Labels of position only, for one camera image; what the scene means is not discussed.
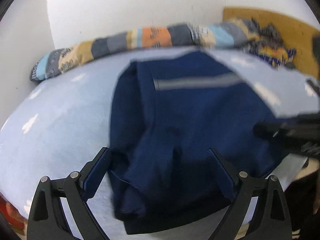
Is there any navy blue work jacket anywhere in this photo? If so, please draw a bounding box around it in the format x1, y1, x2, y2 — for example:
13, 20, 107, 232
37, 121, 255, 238
108, 51, 285, 235

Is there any red sleeve forearm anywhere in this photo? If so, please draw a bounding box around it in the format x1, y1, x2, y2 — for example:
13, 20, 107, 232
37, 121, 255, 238
0, 196, 25, 230

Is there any person's left hand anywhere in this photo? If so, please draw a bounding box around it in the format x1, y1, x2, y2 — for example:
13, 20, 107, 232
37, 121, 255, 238
5, 202, 25, 224

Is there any light blue cloud bedsheet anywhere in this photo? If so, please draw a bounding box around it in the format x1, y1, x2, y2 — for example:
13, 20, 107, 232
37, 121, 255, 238
0, 45, 320, 240

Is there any navy yellow star pillow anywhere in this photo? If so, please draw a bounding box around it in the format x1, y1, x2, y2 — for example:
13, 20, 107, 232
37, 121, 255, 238
253, 46, 297, 68

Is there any patchwork rolled quilt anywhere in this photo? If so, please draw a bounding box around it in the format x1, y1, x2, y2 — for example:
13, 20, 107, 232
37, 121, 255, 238
30, 18, 259, 82

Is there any grey patterned cloth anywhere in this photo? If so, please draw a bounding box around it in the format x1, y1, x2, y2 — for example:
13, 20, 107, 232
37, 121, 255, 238
244, 18, 285, 54

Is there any wooden headboard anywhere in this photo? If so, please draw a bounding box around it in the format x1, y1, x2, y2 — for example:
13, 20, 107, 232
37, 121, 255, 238
223, 7, 319, 79

